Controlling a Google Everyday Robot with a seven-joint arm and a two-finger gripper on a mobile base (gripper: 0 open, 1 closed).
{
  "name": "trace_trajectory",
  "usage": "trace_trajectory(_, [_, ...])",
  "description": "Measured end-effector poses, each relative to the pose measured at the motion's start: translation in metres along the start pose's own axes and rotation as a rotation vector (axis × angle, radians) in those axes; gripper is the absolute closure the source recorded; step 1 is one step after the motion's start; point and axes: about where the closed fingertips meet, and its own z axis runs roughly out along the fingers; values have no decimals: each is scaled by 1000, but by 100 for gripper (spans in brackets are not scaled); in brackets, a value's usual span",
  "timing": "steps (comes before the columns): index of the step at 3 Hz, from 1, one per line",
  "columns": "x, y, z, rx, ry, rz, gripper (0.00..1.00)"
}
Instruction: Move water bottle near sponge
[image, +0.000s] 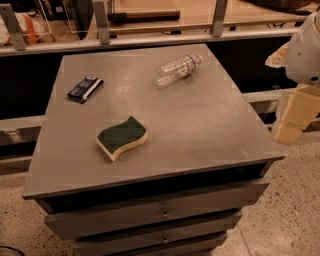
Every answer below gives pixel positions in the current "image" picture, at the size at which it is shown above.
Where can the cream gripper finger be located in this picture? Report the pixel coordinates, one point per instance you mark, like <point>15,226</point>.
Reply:
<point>278,58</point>
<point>302,108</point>

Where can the white rounded gripper body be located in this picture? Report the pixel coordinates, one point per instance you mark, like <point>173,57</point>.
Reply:
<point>304,58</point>

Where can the clear plastic water bottle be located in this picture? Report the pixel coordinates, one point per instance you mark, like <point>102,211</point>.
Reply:
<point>177,69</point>

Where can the green and yellow sponge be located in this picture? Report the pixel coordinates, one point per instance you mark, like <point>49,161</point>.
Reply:
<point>120,138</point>

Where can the dark bar on shelf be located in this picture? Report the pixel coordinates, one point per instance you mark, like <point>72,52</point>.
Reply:
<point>144,16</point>

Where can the grey drawer cabinet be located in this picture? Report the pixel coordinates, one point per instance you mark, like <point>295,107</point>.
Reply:
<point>201,133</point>

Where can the bottom grey drawer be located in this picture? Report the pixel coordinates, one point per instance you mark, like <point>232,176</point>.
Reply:
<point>180,247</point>

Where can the grey drawer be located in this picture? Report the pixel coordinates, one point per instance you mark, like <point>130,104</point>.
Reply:
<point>180,247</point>
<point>157,235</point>
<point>136,213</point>

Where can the dark blue snack packet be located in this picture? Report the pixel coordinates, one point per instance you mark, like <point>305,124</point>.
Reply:
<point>81,92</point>

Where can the middle grey drawer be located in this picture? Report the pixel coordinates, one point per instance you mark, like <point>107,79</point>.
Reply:
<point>157,235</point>

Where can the clear acrylic panel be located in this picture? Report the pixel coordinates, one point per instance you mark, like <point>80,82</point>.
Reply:
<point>77,14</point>

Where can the orange and white bag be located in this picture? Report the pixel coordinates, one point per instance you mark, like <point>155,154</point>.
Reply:
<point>33,31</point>

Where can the top grey drawer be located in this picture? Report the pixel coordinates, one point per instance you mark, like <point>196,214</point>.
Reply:
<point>136,213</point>

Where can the right metal rail bracket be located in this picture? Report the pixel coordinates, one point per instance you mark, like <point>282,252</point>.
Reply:
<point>218,18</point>

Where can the metal rail bracket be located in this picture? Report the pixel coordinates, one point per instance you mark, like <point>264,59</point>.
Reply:
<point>218,18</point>
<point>13,27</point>
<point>101,21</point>

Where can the middle metal rail bracket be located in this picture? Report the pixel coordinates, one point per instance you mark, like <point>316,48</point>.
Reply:
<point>101,21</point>

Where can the left metal rail bracket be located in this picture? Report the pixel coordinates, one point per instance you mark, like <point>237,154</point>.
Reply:
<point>13,27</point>

